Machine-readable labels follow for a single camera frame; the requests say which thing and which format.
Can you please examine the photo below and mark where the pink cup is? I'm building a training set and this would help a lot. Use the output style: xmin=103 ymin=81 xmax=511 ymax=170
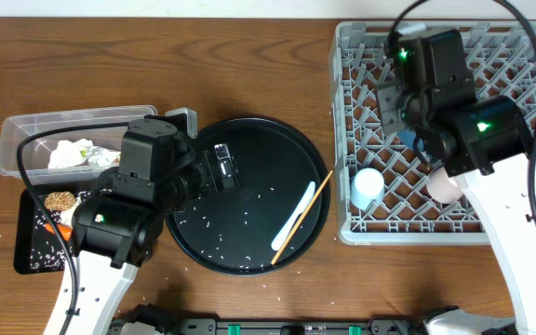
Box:
xmin=426 ymin=167 xmax=463 ymax=204

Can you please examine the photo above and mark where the black rectangular tray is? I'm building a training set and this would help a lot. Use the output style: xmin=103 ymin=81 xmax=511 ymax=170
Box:
xmin=13 ymin=180 xmax=95 ymax=275

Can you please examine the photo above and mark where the wooden chopstick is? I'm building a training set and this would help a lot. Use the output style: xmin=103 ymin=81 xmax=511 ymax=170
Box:
xmin=270 ymin=170 xmax=333 ymax=266

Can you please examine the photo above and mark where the foil wrapper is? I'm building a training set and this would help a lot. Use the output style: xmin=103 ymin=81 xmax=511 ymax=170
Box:
xmin=85 ymin=146 xmax=121 ymax=167

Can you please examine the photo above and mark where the white plastic knife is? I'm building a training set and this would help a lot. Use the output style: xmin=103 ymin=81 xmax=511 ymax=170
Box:
xmin=271 ymin=181 xmax=315 ymax=251

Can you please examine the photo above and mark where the light blue cup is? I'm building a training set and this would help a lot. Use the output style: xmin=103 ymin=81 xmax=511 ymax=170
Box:
xmin=350 ymin=167 xmax=385 ymax=210

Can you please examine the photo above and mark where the white tissue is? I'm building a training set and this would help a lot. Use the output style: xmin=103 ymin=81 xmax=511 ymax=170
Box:
xmin=47 ymin=139 xmax=93 ymax=169

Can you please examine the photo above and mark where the dark blue plate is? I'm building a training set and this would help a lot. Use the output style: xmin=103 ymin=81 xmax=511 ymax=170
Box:
xmin=396 ymin=129 xmax=424 ymax=151

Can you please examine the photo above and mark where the orange carrot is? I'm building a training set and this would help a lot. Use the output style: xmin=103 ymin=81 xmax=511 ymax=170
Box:
xmin=44 ymin=223 xmax=73 ymax=241

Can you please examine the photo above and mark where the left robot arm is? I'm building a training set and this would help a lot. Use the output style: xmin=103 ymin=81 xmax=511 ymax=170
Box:
xmin=46 ymin=115 xmax=236 ymax=334

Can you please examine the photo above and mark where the clear plastic bin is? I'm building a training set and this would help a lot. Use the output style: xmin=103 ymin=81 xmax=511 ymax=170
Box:
xmin=0 ymin=105 xmax=157 ymax=185

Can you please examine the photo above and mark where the round black tray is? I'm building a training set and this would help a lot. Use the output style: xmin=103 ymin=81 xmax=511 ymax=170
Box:
xmin=166 ymin=118 xmax=330 ymax=276

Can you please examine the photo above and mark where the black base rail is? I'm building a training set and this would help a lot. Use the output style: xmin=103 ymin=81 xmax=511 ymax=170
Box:
xmin=109 ymin=317 xmax=427 ymax=335

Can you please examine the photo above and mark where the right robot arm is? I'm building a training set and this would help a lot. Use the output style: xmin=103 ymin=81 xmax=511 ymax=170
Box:
xmin=377 ymin=28 xmax=536 ymax=334

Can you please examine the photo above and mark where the brown walnut shell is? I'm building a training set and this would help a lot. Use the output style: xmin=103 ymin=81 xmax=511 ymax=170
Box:
xmin=44 ymin=192 xmax=76 ymax=211

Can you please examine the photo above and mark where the grey dishwasher rack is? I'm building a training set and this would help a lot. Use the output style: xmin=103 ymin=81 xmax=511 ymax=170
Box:
xmin=328 ymin=21 xmax=536 ymax=246

